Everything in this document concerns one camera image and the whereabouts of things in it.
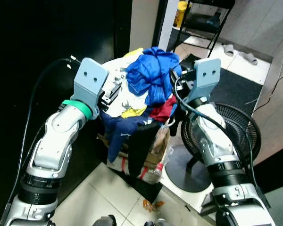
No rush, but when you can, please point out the grey slipper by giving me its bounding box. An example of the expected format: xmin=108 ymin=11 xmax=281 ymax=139
xmin=222 ymin=44 xmax=236 ymax=57
xmin=239 ymin=51 xmax=259 ymax=66

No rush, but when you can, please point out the red garment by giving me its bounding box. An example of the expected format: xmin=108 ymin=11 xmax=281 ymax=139
xmin=149 ymin=94 xmax=178 ymax=121

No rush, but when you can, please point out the navy blue garment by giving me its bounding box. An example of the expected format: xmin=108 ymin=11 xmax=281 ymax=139
xmin=102 ymin=112 xmax=162 ymax=163

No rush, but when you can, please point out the yellow plastic bottle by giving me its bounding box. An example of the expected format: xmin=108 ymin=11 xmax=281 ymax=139
xmin=175 ymin=0 xmax=190 ymax=28

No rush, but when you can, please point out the black garment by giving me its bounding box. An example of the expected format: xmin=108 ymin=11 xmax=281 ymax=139
xmin=127 ymin=121 xmax=162 ymax=178

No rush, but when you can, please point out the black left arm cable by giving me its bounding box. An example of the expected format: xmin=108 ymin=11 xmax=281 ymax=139
xmin=5 ymin=56 xmax=82 ymax=208

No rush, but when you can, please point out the pale yellow garment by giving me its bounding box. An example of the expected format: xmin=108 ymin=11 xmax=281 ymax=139
xmin=124 ymin=47 xmax=145 ymax=58

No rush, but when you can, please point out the white door frame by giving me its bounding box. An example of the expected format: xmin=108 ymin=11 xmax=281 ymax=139
xmin=157 ymin=0 xmax=181 ymax=53

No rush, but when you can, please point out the light blue left wrist camera mount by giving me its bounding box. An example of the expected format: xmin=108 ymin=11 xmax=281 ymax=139
xmin=74 ymin=57 xmax=109 ymax=119

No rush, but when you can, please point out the white square base plate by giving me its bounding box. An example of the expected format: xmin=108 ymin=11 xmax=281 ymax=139
xmin=158 ymin=140 xmax=222 ymax=215

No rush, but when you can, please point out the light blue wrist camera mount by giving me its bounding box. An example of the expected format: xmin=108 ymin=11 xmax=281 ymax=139
xmin=186 ymin=57 xmax=222 ymax=102
xmin=74 ymin=57 xmax=109 ymax=119

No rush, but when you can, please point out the black floor fan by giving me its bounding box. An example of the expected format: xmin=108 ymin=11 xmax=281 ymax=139
xmin=166 ymin=103 xmax=262 ymax=194

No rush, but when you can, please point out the bright blue garment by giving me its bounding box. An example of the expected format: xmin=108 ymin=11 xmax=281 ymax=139
xmin=126 ymin=46 xmax=183 ymax=107

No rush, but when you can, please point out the brown cardboard laundry box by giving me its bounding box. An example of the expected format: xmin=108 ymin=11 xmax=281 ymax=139
xmin=98 ymin=126 xmax=174 ymax=182

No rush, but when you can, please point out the light blue right wrist camera mount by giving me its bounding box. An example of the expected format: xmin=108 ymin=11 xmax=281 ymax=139
xmin=186 ymin=57 xmax=222 ymax=102

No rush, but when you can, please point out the white printed garment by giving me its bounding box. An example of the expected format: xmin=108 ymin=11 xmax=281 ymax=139
xmin=100 ymin=56 xmax=154 ymax=118

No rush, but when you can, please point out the dark grey floor mat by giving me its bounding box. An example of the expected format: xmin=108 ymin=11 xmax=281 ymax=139
xmin=177 ymin=53 xmax=266 ymax=116

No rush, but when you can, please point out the black robot right foot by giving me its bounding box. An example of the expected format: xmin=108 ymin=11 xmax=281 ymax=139
xmin=144 ymin=218 xmax=168 ymax=226

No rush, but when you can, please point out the orange snack wrapper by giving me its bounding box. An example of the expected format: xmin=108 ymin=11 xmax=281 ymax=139
xmin=142 ymin=199 xmax=166 ymax=213

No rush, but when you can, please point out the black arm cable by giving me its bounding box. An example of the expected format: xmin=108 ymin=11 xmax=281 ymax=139
xmin=5 ymin=56 xmax=82 ymax=208
xmin=172 ymin=75 xmax=258 ymax=186

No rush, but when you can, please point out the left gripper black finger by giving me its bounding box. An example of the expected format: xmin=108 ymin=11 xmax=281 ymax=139
xmin=109 ymin=79 xmax=127 ymax=100

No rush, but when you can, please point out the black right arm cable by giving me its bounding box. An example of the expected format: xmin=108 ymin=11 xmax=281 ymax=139
xmin=172 ymin=75 xmax=258 ymax=186

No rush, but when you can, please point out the dark bag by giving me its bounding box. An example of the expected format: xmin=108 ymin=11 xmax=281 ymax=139
xmin=185 ymin=12 xmax=223 ymax=34

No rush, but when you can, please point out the black metal shelf rack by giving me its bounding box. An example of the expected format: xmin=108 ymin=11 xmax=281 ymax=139
xmin=172 ymin=0 xmax=236 ymax=58

